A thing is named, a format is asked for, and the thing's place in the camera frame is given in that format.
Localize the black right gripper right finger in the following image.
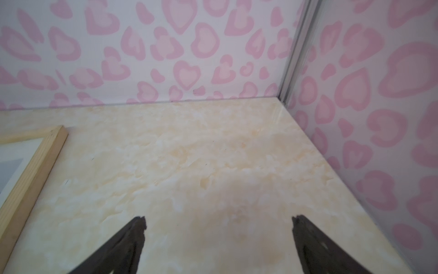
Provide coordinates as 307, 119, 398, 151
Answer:
292, 215, 371, 274

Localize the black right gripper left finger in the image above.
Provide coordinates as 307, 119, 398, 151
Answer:
71, 216, 147, 274

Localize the light wooden picture frame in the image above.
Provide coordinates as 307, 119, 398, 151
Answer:
1, 126, 68, 272

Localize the white mat board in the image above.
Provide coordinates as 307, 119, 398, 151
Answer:
0, 138, 43, 206

